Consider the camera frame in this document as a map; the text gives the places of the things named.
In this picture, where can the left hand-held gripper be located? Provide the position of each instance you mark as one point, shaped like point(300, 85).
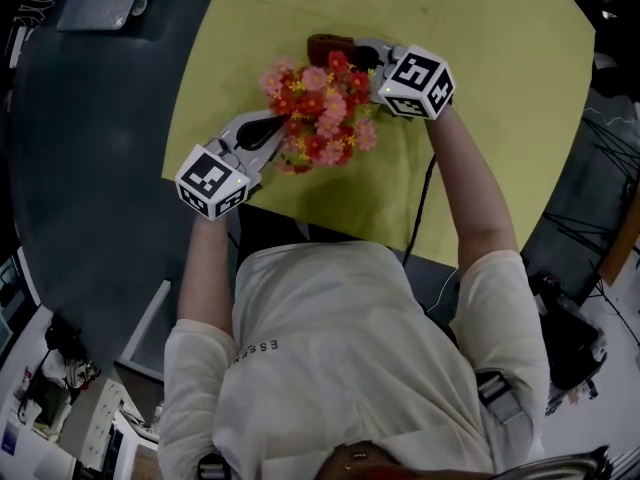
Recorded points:
point(210, 180)

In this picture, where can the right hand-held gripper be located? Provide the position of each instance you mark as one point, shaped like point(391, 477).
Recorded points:
point(417, 83)

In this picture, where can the brown knitted cloth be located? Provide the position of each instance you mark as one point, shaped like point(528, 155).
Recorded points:
point(330, 45)

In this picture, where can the red and pink flower bouquet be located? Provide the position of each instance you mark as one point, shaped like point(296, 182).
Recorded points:
point(320, 108)

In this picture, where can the person's right forearm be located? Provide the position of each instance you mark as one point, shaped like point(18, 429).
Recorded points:
point(475, 193)

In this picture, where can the person's left forearm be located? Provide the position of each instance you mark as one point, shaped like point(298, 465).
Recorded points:
point(202, 278)

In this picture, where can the person's black trousers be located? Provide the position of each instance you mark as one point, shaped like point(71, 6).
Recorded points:
point(270, 228)

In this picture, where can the yellow tablecloth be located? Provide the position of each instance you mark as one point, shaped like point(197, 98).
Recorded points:
point(450, 118)

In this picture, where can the person's white t-shirt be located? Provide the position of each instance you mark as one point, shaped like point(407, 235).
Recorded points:
point(350, 358)

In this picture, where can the row of black white backpacks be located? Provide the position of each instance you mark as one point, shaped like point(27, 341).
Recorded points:
point(35, 3)

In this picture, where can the round wooden board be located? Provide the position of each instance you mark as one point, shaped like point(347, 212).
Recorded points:
point(622, 248)

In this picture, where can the silver head mount bar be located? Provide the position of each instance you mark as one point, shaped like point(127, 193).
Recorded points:
point(560, 463)

